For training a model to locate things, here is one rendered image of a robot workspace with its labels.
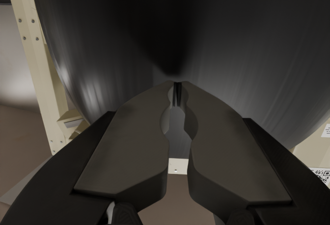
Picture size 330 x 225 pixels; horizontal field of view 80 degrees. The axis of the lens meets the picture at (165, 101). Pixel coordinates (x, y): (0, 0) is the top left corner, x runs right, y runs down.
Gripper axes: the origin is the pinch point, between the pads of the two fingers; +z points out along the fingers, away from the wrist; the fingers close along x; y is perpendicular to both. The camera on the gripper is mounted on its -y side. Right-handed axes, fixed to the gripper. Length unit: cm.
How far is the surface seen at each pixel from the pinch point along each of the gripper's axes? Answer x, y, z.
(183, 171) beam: 7, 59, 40
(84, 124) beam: -35, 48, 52
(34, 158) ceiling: -226, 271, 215
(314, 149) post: 29.2, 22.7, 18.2
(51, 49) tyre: -10.5, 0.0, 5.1
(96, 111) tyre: -6.8, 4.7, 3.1
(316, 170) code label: 31.6, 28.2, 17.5
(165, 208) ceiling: 3, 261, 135
